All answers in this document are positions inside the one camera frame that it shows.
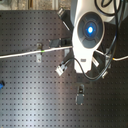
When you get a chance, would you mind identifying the metal cable clip bottom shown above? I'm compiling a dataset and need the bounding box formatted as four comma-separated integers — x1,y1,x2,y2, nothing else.
76,84,84,105

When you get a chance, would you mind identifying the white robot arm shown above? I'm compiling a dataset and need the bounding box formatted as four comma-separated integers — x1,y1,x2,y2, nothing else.
50,0,105,73

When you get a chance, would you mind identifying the metal cable clip top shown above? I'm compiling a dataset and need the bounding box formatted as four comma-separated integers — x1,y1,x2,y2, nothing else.
57,8,72,30

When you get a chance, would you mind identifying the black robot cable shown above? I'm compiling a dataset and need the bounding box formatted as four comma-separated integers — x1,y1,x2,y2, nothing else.
65,0,123,82

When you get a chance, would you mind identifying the silver cable connector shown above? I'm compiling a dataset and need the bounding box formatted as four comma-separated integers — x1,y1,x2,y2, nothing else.
56,64,67,76

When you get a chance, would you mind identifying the metal cable clip right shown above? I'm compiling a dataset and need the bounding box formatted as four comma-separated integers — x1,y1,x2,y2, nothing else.
101,54,112,79

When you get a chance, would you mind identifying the metal cable clip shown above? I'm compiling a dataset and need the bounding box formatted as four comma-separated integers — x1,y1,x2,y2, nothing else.
101,54,112,79
57,8,72,30
36,43,42,63
76,84,84,105

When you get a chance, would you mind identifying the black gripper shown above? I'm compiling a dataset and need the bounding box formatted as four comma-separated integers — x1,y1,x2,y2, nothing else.
49,38,72,48

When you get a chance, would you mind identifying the white cable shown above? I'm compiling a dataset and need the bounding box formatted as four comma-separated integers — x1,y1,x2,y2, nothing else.
0,45,72,60

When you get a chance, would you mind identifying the metal cable clip left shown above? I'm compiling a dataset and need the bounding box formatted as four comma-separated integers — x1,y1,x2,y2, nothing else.
36,43,42,63

